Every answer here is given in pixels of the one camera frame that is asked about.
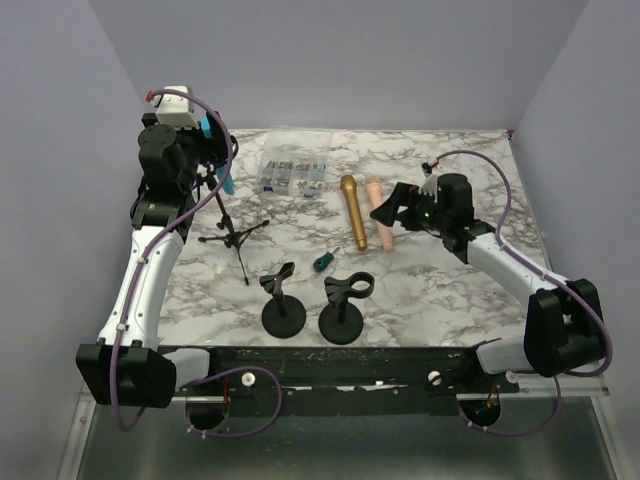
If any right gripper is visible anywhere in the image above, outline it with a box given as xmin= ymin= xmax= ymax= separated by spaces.
xmin=370 ymin=181 xmax=450 ymax=232

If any pink microphone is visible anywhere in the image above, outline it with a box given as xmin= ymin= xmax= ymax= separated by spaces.
xmin=363 ymin=177 xmax=395 ymax=251

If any blue microphone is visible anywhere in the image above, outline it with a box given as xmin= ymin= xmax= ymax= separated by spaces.
xmin=200 ymin=114 xmax=235 ymax=195

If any gold microphone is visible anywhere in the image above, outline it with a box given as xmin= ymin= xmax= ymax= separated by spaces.
xmin=340 ymin=175 xmax=367 ymax=251

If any black tripod mic stand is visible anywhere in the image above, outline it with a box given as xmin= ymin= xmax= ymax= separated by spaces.
xmin=195 ymin=165 xmax=270 ymax=286

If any black round-base mic stand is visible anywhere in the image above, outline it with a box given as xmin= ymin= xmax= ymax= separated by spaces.
xmin=318 ymin=271 xmax=375 ymax=346

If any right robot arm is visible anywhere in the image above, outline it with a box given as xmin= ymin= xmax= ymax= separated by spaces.
xmin=370 ymin=174 xmax=606 ymax=392

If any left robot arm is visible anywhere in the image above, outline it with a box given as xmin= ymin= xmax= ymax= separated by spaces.
xmin=76 ymin=118 xmax=237 ymax=408

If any clear screw organizer box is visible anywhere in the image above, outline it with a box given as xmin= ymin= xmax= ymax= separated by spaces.
xmin=255 ymin=128 xmax=333 ymax=198

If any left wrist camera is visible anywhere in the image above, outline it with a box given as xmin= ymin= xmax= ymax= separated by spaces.
xmin=151 ymin=94 xmax=198 ymax=130

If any green handle screwdriver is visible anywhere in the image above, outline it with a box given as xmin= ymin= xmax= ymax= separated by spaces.
xmin=312 ymin=247 xmax=341 ymax=273

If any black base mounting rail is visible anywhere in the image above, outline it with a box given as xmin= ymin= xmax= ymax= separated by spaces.
xmin=102 ymin=340 xmax=556 ymax=419

